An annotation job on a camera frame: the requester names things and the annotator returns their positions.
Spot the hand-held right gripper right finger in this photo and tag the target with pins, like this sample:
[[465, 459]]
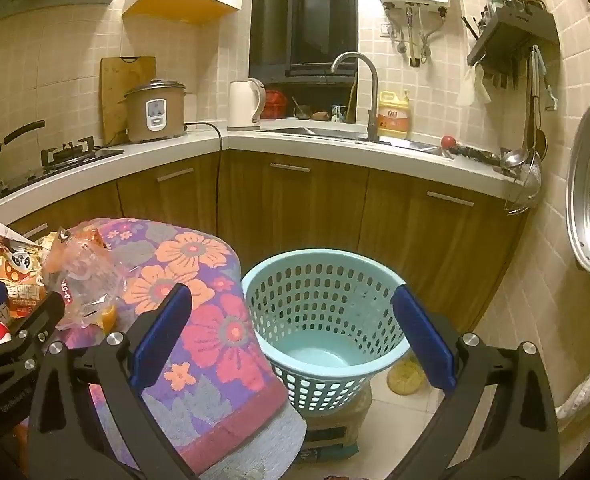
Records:
[[425, 341]]

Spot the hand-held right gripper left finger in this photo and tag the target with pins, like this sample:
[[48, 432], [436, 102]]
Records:
[[160, 336]]

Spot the light blue perforated plastic basket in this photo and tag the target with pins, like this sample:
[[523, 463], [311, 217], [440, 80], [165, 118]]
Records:
[[325, 320]]

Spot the yellow cooking oil bottle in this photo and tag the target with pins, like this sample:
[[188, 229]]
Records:
[[406, 376]]

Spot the purple floral towel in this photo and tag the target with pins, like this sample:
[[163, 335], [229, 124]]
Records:
[[210, 320]]

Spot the orange peel piece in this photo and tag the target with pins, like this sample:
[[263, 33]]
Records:
[[108, 317]]

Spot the clear plastic wrapper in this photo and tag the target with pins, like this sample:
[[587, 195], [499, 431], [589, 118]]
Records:
[[82, 275]]

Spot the low stool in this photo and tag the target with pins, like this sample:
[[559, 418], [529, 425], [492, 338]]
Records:
[[335, 425]]

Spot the grey woven cloth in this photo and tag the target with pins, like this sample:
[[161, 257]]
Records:
[[270, 440]]

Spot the black gas stove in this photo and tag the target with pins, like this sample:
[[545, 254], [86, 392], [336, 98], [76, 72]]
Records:
[[65, 156]]

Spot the wooden base cabinet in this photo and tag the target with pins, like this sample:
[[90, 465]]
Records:
[[315, 200]]

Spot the steel mesh strainer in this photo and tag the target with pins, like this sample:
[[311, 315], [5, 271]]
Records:
[[525, 187]]

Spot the dark scrubbing brush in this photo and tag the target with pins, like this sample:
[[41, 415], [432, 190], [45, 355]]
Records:
[[475, 154]]

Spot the red tomato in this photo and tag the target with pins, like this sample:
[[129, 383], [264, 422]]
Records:
[[448, 141]]

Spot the steel ladle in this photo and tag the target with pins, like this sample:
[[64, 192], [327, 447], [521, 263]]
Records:
[[515, 159]]

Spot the yellow detergent bottle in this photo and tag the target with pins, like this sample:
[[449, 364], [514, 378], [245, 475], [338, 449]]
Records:
[[394, 117]]

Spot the beige rice cooker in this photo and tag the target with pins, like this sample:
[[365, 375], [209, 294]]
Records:
[[155, 110]]

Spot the steel sink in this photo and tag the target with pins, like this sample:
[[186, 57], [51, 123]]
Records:
[[325, 132]]

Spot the white electric kettle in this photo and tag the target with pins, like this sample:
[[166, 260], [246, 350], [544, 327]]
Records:
[[242, 105]]

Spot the steel kitchen faucet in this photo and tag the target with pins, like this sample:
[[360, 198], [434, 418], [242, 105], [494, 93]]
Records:
[[373, 100]]

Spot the wooden cutting board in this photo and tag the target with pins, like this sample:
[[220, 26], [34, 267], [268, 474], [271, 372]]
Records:
[[117, 77]]

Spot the red plastic basket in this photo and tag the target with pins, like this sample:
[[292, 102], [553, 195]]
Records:
[[275, 105]]

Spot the white hanging cloth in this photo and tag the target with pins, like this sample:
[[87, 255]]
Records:
[[475, 87]]

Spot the light blue hanging utensil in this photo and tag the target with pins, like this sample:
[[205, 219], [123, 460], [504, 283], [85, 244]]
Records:
[[542, 77]]

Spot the water heater pipes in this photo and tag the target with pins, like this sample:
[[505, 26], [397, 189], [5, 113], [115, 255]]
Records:
[[415, 35]]

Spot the dark window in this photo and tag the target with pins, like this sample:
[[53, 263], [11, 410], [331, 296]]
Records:
[[305, 15]]

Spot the white wall socket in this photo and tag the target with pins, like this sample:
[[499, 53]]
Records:
[[385, 30]]

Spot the black wall shelf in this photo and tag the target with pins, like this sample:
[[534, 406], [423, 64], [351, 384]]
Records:
[[517, 35]]

